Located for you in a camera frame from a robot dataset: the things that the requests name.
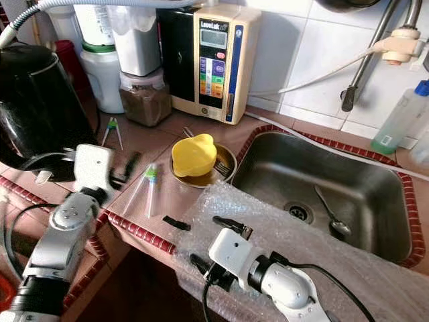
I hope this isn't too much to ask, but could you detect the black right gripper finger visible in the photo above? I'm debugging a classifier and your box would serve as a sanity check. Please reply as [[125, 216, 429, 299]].
[[189, 252, 217, 277], [212, 215, 254, 239]]

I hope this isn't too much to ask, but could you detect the white chopsticks green joint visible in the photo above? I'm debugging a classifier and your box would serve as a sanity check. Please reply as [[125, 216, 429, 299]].
[[133, 163, 159, 219]]

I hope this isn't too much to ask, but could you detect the stainless steel bowl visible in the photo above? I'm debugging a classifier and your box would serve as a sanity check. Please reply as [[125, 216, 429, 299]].
[[169, 142, 237, 189]]

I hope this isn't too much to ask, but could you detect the metal spoon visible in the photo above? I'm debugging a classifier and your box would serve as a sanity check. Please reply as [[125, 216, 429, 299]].
[[313, 184, 353, 237]]

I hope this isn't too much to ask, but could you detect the small black plastic piece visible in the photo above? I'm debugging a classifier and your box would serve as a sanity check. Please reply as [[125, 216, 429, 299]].
[[162, 215, 192, 231]]

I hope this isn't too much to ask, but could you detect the brown powder plastic jar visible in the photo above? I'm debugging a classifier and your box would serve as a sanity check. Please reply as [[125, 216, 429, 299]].
[[119, 69, 174, 128]]

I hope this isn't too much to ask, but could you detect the small white plastic piece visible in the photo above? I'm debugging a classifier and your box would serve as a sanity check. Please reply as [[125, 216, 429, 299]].
[[36, 170, 54, 186]]

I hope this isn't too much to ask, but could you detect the white jar green lid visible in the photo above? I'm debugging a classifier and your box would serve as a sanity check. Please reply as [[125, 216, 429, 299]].
[[79, 44, 125, 115]]

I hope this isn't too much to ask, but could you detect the black electric kettle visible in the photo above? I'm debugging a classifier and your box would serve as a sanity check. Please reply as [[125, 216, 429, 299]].
[[0, 46, 101, 178]]

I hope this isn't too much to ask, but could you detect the thin white drain tube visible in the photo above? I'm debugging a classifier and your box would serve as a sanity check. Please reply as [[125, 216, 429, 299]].
[[243, 111, 429, 175]]

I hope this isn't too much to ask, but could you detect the frosted white plastic container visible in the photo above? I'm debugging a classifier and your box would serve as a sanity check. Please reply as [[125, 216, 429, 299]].
[[111, 5, 163, 76]]

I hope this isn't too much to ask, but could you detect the beige water ionizer machine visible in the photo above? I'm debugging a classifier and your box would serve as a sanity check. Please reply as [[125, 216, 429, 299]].
[[158, 3, 262, 126]]

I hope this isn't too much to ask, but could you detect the red plastic container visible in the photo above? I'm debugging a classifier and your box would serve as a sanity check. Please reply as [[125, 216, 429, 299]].
[[55, 39, 88, 88]]

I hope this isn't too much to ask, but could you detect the clear bubble wrap sheet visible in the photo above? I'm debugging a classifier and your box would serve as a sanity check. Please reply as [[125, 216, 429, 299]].
[[174, 180, 429, 322]]

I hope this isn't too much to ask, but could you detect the stainless steel sink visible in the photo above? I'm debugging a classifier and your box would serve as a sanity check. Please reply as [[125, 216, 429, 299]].
[[231, 126, 429, 269]]

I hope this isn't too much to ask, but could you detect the white labelled bottle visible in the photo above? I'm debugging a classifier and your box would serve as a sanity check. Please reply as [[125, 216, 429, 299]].
[[74, 3, 116, 48]]

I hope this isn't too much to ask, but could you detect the clear plastic container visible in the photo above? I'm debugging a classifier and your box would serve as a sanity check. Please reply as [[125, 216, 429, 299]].
[[50, 7, 81, 51]]

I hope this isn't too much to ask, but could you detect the clear dish soap bottle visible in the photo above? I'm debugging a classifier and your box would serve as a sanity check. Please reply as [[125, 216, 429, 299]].
[[371, 79, 429, 155]]

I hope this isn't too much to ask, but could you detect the metal faucet pipe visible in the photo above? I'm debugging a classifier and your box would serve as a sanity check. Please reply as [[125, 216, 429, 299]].
[[341, 0, 420, 113]]

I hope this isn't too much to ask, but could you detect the beige faucet diverter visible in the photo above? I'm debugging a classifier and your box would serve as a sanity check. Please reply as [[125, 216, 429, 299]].
[[372, 25, 426, 66]]

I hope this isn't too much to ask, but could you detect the dark hanging pan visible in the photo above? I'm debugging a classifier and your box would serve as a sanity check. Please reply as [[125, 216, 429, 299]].
[[312, 0, 376, 14]]

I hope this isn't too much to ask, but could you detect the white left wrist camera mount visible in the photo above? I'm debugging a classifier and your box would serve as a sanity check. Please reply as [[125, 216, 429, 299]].
[[74, 143, 115, 195]]

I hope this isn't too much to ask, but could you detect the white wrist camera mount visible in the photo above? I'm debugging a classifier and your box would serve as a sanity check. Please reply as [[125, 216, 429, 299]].
[[74, 143, 115, 195], [208, 228, 257, 286]]

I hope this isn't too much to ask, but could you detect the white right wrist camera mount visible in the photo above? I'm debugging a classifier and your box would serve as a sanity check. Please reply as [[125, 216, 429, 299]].
[[208, 228, 257, 286]]

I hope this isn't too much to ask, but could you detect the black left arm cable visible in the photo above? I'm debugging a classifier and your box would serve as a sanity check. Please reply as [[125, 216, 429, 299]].
[[3, 151, 81, 282]]

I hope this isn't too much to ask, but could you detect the orange hose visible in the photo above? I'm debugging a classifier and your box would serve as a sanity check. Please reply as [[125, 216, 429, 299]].
[[0, 275, 14, 313]]

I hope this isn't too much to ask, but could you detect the beige water hose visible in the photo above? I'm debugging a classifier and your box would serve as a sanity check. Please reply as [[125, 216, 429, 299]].
[[261, 42, 386, 98]]

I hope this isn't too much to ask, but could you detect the grey corrugated flexible hose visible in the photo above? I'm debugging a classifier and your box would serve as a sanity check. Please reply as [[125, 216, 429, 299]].
[[0, 0, 208, 49]]

